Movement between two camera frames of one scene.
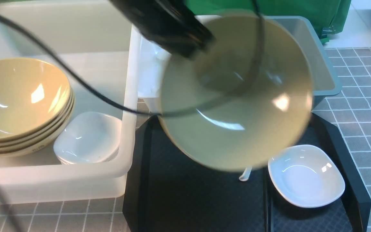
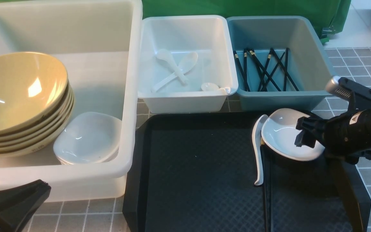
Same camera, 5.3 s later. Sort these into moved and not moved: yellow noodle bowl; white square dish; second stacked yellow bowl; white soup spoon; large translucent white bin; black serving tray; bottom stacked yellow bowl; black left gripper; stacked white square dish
Moved: white soup spoon; white square dish; yellow noodle bowl; black left gripper
Not moved: large translucent white bin; bottom stacked yellow bowl; second stacked yellow bowl; stacked white square dish; black serving tray
